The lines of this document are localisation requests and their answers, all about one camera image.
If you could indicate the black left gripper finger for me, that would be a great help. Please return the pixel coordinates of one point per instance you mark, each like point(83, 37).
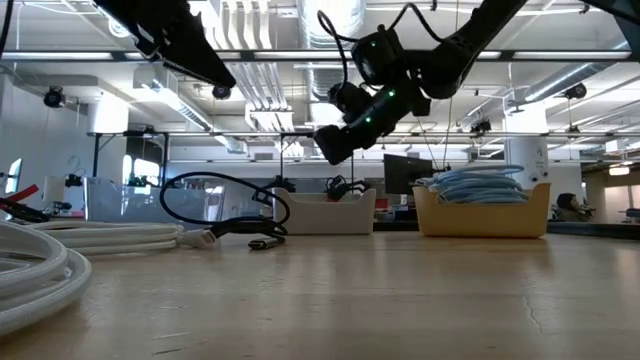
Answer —
point(200, 62)

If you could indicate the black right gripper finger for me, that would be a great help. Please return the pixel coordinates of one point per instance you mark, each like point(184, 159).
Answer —
point(340, 142)

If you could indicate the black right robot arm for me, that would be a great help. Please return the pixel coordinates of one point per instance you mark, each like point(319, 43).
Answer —
point(460, 45)

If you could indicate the black ceiling spotlight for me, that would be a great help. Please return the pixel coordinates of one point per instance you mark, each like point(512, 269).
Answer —
point(576, 91)
point(54, 97)
point(221, 92)

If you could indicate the black computer monitor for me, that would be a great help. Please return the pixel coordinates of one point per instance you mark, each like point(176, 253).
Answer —
point(407, 175)

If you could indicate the white plastic bin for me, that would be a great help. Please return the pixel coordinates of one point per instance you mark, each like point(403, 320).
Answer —
point(325, 215)

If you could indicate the white round pillar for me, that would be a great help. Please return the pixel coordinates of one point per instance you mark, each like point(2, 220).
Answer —
point(526, 150)

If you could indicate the yellow plastic bin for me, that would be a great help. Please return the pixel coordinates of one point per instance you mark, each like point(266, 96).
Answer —
point(480, 220)

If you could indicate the clear grey plastic bin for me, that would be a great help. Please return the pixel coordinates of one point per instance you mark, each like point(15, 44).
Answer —
point(115, 202)

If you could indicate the person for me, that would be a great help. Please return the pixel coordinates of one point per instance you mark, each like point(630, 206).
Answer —
point(570, 207)

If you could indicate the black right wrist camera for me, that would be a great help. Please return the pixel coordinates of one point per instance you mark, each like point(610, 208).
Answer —
point(350, 102)

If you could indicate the silver ventilation duct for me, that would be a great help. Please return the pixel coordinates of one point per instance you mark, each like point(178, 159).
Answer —
point(330, 15)

